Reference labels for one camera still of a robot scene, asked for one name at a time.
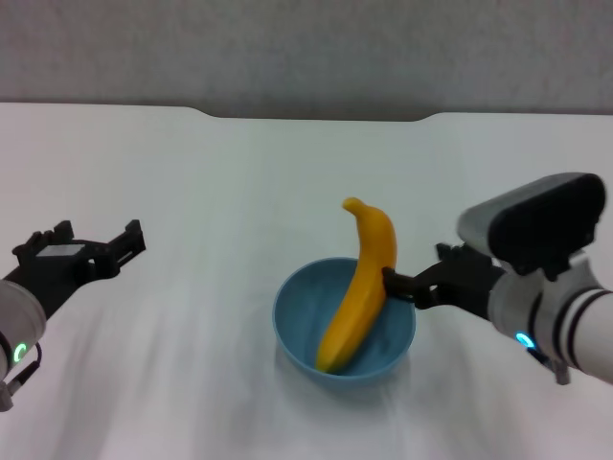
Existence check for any blue bowl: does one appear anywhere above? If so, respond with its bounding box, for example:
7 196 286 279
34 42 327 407
272 257 418 394

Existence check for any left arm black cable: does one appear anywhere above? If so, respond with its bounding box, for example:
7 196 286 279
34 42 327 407
0 343 44 413

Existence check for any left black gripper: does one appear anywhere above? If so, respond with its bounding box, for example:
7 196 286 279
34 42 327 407
0 218 148 321

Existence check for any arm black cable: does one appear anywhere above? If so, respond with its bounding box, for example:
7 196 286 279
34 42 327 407
0 343 44 413
526 348 572 385

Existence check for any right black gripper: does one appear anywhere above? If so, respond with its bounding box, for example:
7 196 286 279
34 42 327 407
380 241 505 320

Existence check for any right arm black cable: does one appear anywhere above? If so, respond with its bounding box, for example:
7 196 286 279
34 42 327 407
526 348 572 385

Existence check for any yellow banana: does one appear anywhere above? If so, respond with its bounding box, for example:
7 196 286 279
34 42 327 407
314 195 399 376

